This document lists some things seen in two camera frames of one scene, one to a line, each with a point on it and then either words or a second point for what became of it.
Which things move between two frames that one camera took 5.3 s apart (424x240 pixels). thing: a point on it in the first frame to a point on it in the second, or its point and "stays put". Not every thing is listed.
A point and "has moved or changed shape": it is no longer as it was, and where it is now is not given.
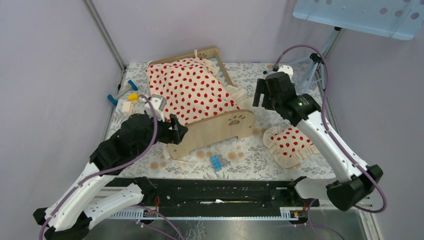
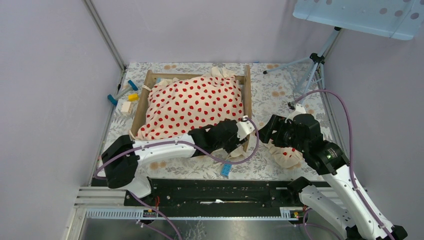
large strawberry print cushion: x=192 y=89 has moved or changed shape
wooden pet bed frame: x=231 y=125 to x=246 y=98
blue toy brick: x=216 y=162 to x=226 y=169
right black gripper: x=261 y=88 to x=276 y=123
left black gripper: x=175 y=134 to x=236 y=142
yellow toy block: x=133 y=97 stays put
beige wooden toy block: x=127 y=107 stays put
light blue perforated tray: x=401 y=19 stays put
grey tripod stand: x=318 y=59 stays put
